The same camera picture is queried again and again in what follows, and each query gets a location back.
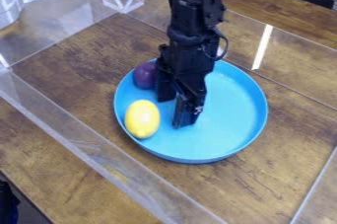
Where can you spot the clear acrylic enclosure wall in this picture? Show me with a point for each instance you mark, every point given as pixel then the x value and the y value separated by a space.
pixel 66 61

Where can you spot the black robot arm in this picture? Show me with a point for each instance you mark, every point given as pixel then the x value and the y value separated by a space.
pixel 195 16

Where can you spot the blue round tray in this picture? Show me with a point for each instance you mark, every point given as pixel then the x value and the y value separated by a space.
pixel 231 121

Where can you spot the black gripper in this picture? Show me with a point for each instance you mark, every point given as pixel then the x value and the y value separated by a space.
pixel 185 62

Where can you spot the yellow lemon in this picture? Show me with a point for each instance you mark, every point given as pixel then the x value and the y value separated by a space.
pixel 142 119

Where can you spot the purple toy eggplant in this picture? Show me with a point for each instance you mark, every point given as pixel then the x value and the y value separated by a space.
pixel 144 75

